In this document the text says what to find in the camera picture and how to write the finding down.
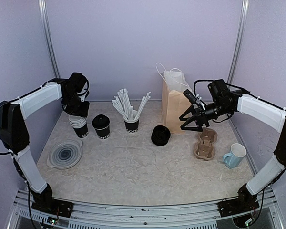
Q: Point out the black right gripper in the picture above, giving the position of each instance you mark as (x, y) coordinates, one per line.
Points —
(201, 117)

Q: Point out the light blue ceramic mug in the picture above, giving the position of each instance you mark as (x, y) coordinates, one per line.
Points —
(236, 154)

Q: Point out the black paper coffee cup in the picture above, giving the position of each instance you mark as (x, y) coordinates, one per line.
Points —
(103, 133)

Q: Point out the stack of black lids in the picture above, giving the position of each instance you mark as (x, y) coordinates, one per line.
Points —
(160, 135)

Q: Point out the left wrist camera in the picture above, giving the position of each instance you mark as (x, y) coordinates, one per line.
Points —
(83, 94)

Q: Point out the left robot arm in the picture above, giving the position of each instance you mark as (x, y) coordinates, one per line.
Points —
(72, 93)

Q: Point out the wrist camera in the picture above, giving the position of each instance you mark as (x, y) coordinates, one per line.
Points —
(83, 94)
(217, 88)

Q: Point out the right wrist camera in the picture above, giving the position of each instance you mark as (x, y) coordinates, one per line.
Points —
(217, 88)

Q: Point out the brown paper takeout bag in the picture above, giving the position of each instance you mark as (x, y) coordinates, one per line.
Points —
(174, 103)

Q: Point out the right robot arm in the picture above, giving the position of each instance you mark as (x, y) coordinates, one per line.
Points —
(274, 119)

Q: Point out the black cup holding straws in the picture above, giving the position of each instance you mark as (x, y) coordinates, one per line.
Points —
(131, 125)

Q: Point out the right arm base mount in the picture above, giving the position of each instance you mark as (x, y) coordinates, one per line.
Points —
(243, 203)

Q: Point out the cardboard cup carrier tray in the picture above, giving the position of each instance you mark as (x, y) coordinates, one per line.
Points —
(204, 148)

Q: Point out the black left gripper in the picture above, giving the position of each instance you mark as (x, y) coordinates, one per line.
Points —
(83, 112)

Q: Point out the stack of paper cups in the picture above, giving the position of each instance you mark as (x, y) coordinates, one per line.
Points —
(79, 124)

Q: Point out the black plastic cup lid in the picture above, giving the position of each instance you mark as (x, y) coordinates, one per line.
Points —
(100, 121)

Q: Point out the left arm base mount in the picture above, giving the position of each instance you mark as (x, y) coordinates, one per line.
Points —
(44, 202)

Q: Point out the aluminium front rail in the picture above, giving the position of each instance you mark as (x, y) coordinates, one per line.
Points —
(203, 215)

